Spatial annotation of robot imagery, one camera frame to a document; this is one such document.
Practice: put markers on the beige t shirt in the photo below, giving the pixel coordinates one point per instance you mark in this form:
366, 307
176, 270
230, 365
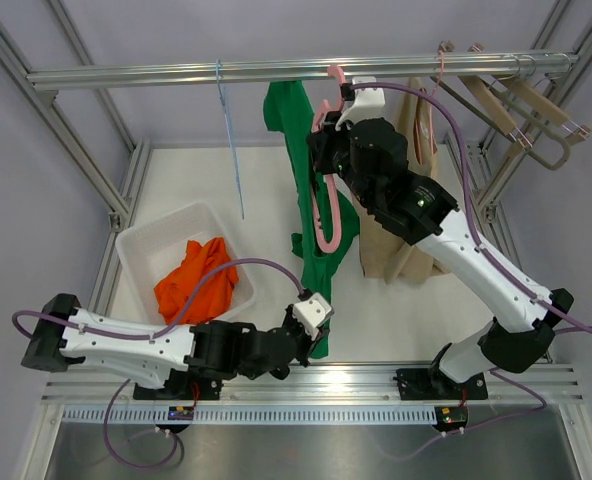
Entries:
383, 255

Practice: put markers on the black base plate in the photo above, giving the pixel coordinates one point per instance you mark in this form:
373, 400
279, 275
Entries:
181, 386
420, 384

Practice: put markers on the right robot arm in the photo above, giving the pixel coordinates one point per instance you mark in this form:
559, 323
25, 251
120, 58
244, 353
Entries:
371, 158

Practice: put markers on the front aluminium rail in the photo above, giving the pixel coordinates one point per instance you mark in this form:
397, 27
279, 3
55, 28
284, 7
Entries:
332, 383

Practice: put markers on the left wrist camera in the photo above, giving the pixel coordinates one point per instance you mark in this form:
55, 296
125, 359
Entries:
313, 313

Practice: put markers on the grey plastic hanger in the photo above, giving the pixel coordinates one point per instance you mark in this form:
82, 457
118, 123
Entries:
541, 135

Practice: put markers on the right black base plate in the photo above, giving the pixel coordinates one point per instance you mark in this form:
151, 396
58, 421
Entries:
420, 384

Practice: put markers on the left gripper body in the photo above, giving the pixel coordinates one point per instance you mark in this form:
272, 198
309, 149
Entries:
305, 344

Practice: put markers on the wooden hanger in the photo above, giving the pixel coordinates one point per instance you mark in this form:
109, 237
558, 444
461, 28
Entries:
498, 118
577, 133

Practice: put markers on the white plastic basket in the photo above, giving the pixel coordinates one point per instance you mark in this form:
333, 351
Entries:
151, 251

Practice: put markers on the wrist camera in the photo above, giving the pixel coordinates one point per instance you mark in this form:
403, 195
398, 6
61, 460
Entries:
364, 102
313, 313

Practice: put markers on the light blue wire hanger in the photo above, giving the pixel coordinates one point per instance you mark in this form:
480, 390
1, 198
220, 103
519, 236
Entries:
223, 98

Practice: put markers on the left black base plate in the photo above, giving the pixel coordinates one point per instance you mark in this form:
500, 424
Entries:
181, 386

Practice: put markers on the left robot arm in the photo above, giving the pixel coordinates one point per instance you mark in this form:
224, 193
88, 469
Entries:
178, 362

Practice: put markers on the wooden hanger right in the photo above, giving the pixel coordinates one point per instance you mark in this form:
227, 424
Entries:
577, 133

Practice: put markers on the wooden hanger left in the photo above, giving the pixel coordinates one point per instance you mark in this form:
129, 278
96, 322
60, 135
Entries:
498, 118

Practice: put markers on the white slotted cable duct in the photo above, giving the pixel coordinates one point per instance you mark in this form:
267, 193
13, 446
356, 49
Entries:
252, 415

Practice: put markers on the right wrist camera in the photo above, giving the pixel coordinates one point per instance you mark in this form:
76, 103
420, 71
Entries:
364, 102

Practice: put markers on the green t shirt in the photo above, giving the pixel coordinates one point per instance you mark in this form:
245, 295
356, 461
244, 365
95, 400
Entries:
287, 110

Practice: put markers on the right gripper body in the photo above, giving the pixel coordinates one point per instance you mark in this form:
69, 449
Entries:
335, 151

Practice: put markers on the aluminium hanging rail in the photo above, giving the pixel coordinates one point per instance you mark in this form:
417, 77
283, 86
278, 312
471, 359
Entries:
456, 64

